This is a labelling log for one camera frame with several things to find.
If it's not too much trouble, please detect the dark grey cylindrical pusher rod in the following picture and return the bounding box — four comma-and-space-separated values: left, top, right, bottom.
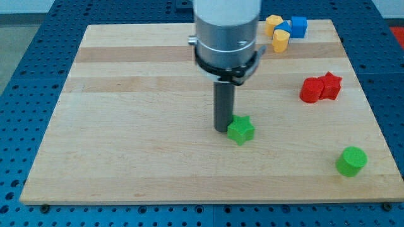
213, 83, 235, 132

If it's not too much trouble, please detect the green star block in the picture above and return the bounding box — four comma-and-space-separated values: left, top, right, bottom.
227, 115, 255, 146

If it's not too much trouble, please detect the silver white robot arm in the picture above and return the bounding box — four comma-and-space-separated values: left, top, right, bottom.
188, 0, 266, 132

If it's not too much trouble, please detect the red star block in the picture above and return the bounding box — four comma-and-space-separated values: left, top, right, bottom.
319, 72, 343, 100

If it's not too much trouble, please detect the yellow heart block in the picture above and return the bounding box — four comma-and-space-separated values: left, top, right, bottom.
272, 30, 290, 53

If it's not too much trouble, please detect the yellow hexagon block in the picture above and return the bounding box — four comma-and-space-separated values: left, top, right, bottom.
264, 15, 283, 38

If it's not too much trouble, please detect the red cylinder block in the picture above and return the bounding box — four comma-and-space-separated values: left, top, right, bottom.
299, 78, 324, 103

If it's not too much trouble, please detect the blue triangle block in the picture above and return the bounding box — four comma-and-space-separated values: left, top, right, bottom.
274, 21, 292, 34

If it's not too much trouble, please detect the wooden board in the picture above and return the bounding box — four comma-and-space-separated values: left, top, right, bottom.
20, 20, 403, 205

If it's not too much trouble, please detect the blue cube block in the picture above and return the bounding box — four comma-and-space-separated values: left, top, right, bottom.
290, 16, 307, 38

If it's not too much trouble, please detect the green cylinder block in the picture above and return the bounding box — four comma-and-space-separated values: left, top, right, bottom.
335, 146, 368, 177

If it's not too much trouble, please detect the black clamp ring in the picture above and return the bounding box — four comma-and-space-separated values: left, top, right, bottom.
193, 44, 267, 86

